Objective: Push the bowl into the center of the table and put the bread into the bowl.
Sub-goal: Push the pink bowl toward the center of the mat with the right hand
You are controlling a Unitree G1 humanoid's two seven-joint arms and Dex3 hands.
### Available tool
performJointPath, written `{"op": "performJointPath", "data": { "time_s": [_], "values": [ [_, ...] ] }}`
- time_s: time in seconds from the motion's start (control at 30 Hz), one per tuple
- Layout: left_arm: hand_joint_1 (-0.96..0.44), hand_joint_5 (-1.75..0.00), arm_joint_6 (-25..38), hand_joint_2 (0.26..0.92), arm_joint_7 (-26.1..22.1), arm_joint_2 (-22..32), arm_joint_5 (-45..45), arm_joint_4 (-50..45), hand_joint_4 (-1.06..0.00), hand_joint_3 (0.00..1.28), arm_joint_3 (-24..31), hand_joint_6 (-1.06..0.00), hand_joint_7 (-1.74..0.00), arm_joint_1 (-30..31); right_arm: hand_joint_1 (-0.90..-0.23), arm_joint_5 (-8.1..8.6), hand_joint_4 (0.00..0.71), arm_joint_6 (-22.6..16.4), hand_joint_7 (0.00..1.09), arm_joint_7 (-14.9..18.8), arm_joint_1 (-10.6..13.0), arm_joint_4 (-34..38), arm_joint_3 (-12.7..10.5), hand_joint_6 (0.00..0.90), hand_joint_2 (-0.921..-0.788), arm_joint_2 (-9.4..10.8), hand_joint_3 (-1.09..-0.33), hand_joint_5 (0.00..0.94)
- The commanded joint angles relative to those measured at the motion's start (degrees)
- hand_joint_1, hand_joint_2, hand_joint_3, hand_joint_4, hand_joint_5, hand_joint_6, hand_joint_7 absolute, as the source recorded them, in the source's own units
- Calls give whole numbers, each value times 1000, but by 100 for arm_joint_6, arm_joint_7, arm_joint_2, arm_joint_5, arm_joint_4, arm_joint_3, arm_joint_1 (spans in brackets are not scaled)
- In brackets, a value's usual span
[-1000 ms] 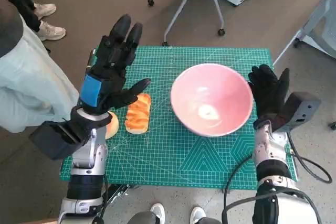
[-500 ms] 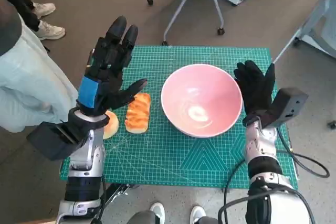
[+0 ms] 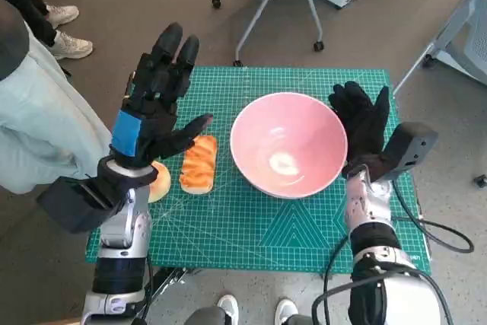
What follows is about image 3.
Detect round toy bread bun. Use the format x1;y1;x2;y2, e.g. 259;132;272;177
147;161;171;204

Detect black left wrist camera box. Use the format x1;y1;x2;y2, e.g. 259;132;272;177
36;176;123;234

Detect person in light clothing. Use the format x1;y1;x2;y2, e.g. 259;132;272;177
0;0;113;195

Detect black metal table rail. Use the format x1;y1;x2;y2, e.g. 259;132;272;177
151;266;202;303

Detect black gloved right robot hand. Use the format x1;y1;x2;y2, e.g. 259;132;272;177
327;81;393;182

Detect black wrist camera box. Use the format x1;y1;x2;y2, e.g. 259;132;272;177
36;176;123;234
380;122;439;182

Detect long toy bread loaf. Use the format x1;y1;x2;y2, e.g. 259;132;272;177
179;134;218;196

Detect white shoe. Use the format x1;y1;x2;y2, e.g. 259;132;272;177
217;294;240;325
274;297;300;325

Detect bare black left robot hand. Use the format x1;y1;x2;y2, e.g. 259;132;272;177
109;22;214;169

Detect green cutting mat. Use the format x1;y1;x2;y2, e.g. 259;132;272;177
86;67;433;276

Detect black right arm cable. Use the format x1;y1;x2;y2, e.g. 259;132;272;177
311;182;476;325

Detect grey mesh chair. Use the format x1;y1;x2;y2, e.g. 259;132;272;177
391;0;487;97

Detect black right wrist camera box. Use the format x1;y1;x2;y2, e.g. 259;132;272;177
380;122;439;182

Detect pink bowl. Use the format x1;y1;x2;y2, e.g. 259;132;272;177
230;91;348;199

